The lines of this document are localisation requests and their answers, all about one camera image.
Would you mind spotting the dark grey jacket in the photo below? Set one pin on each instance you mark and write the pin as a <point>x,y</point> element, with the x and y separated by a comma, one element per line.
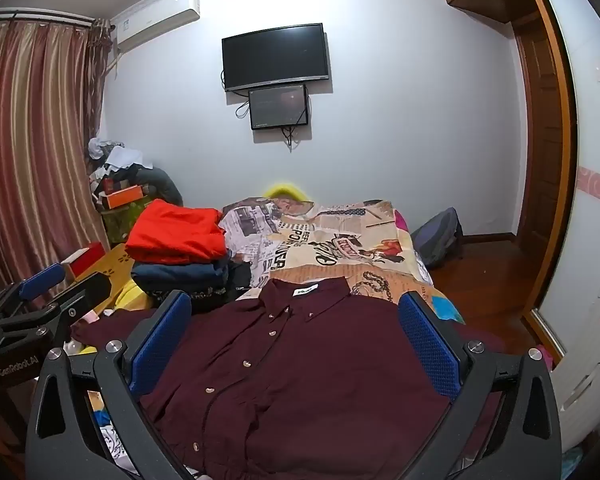
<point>160,182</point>

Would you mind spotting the white cabinet with pink stickers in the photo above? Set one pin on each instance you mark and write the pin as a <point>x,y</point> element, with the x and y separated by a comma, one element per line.
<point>592,240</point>

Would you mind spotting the orange box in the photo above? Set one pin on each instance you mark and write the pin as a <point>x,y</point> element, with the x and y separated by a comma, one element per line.
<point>124,196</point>

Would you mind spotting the white air conditioner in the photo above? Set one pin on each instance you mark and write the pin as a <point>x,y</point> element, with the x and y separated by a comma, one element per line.
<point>155,20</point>

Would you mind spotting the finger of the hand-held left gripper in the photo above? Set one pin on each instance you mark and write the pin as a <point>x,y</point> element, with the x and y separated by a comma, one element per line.
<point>82,292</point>
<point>42,277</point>

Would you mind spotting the yellow cloth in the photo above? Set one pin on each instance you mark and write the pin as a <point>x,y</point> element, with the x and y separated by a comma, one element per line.
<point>132,297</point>

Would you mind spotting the wooden door frame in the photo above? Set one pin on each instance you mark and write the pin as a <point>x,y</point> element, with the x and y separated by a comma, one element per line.
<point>565,160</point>

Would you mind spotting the navy folded garment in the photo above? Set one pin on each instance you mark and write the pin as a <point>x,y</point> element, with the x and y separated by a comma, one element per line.
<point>180,272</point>

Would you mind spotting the red and white box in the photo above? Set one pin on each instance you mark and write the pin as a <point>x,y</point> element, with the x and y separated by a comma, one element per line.
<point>84,258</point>

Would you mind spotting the green storage bin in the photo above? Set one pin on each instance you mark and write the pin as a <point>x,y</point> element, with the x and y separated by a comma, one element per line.
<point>122,222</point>

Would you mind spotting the crumpled white paper pile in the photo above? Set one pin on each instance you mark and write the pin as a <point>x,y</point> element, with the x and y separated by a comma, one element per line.
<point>117,155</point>

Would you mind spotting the small black wall monitor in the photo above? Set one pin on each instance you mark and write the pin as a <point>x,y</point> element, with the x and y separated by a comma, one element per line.
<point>278,107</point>

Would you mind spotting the yellow plush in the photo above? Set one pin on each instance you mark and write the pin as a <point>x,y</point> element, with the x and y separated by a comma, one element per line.
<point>286,193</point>

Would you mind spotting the large black wall television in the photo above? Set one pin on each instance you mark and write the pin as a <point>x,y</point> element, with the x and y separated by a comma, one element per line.
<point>275,56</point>

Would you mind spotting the grey backpack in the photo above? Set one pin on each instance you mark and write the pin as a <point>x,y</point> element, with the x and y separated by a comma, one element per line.
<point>437,237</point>

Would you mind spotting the maroon button shirt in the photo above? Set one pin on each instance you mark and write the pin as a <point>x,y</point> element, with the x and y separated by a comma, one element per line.
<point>300,375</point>

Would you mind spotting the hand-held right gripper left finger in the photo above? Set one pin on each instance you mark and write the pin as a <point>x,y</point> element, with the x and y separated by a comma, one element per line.
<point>160,342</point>

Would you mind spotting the red folded garment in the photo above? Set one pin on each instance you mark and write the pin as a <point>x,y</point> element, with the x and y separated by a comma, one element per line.
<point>177,232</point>

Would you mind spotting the striped red-brown curtain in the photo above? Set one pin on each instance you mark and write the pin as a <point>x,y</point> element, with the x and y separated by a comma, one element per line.
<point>35,150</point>

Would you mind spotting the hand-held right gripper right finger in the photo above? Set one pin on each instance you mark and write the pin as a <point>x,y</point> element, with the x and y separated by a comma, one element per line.
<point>427,347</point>

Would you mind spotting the printed blanket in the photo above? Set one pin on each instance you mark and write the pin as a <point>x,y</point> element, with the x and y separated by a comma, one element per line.
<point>340,245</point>

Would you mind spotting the yellow paw-print board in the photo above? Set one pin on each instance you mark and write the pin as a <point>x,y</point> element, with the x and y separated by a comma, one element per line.
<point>115,265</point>

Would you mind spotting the white printed cloth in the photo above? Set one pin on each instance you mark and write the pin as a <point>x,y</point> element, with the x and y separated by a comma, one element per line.
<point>111,435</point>

